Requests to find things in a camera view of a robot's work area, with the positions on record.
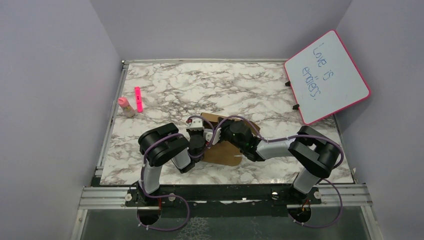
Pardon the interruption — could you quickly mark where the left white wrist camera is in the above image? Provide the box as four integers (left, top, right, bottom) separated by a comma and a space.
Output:
186, 117, 205, 134

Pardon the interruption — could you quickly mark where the aluminium extrusion frame rail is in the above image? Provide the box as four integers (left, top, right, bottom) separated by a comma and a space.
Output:
78, 184, 373, 210

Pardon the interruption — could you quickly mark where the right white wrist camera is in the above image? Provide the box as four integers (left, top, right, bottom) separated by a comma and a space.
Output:
203, 127, 222, 146

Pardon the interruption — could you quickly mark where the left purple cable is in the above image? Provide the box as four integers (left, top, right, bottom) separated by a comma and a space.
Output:
136, 115, 216, 232

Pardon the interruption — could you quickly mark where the brown cardboard box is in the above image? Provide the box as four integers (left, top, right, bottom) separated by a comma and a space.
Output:
200, 112, 243, 167

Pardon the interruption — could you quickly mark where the small pink capped bottle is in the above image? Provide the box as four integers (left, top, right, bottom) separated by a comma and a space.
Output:
117, 97, 136, 118

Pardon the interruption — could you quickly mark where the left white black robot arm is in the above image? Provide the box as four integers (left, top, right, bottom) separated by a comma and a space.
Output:
138, 118, 207, 206

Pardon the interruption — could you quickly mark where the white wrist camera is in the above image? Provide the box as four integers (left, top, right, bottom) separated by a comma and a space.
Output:
203, 127, 222, 146
186, 117, 205, 134

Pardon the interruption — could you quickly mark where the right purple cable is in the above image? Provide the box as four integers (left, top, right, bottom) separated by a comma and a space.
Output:
211, 114, 345, 229

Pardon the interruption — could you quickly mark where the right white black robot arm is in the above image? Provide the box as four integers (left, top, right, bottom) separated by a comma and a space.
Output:
219, 119, 344, 204

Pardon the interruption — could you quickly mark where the pink framed whiteboard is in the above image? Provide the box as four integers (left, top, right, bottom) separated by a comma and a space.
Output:
283, 29, 371, 125

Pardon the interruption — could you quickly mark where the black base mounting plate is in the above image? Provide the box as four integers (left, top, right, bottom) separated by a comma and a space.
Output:
124, 183, 322, 218

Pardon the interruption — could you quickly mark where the purple cable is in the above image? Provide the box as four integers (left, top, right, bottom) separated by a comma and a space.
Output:
211, 114, 345, 229
136, 115, 216, 232

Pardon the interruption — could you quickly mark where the pink highlighter marker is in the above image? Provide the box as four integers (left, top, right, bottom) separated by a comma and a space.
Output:
134, 86, 144, 113

